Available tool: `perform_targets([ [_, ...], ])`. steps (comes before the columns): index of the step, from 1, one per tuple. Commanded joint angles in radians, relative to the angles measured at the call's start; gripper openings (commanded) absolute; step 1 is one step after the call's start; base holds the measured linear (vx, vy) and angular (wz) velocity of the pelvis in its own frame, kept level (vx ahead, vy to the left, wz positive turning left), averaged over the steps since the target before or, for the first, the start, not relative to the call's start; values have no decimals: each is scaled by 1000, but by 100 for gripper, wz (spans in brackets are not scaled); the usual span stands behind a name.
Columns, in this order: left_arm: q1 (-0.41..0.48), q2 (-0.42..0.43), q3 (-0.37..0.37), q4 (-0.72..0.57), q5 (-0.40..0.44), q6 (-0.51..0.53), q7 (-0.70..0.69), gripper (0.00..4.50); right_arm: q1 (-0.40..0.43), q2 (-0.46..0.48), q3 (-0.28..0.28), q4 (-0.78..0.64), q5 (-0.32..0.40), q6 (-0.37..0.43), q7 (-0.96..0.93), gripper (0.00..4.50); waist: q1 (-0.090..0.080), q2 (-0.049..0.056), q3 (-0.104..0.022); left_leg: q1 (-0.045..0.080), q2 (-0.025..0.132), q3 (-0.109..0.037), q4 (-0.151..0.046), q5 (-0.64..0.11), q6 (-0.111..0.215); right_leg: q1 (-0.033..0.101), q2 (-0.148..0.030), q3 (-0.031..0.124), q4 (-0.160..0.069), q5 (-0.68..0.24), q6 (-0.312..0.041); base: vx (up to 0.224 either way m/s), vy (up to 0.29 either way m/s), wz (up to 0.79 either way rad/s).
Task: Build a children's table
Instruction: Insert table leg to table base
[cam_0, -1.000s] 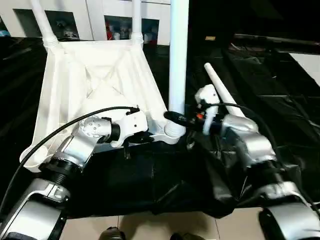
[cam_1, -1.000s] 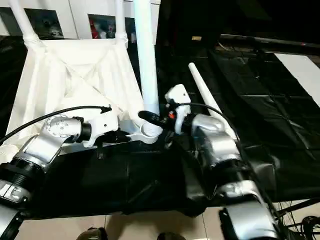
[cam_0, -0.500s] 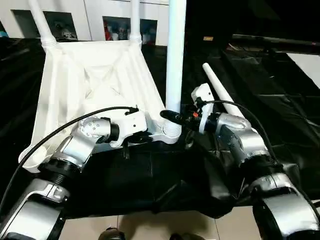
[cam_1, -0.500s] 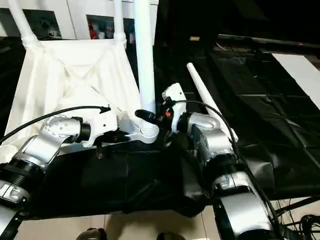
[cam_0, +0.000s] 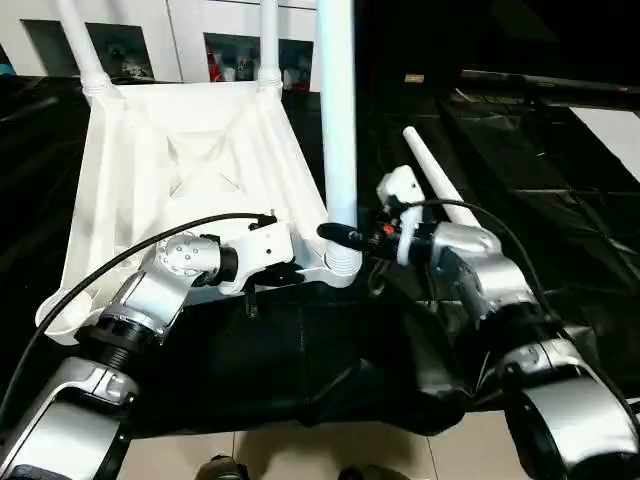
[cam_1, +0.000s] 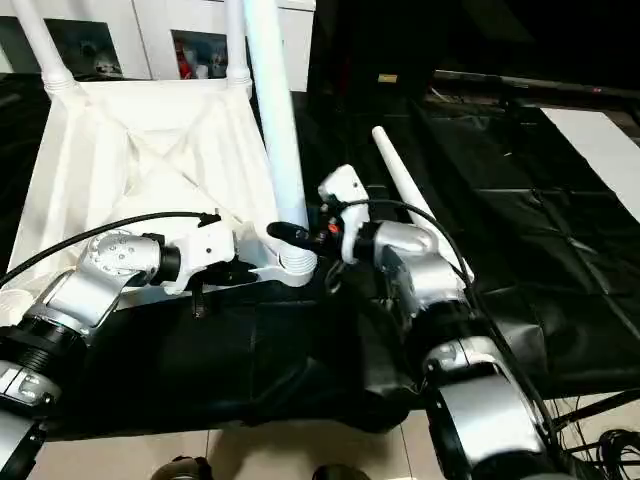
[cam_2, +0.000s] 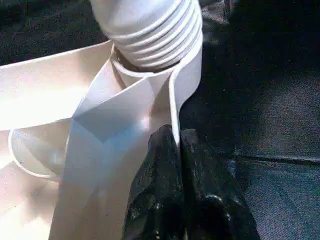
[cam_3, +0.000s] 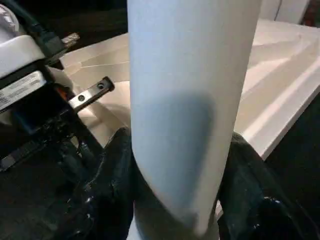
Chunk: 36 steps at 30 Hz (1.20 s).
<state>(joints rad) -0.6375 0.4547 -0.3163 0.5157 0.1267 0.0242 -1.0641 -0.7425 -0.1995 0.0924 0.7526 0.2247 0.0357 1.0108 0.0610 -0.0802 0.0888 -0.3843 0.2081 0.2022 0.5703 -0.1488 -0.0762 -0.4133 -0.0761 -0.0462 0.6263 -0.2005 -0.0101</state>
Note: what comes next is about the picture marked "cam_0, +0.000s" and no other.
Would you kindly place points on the black metal rail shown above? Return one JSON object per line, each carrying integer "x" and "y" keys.
{"x": 550, "y": 85}

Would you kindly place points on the black mat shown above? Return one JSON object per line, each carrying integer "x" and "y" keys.
{"x": 300, "y": 360}

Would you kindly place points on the black robot foot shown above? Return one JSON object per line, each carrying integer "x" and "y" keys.
{"x": 370, "y": 472}
{"x": 225, "y": 468}

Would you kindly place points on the white board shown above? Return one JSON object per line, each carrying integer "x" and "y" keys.
{"x": 612, "y": 128}

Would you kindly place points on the black left robot foot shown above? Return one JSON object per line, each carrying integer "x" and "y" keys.
{"x": 225, "y": 468}

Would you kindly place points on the white plastic table top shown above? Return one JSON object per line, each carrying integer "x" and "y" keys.
{"x": 190, "y": 160}

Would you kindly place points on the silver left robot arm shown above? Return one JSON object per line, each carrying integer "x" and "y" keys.
{"x": 150, "y": 300}

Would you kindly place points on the white glass-door cabinet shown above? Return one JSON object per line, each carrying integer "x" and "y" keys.
{"x": 180, "y": 30}

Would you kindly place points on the black right robot foot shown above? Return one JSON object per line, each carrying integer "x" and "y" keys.
{"x": 370, "y": 472}

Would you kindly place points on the white plastic table leg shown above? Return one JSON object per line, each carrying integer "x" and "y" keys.
{"x": 82, "y": 50}
{"x": 338, "y": 120}
{"x": 435, "y": 175}
{"x": 270, "y": 45}

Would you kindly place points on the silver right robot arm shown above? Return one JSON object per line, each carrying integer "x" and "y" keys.
{"x": 500, "y": 300}

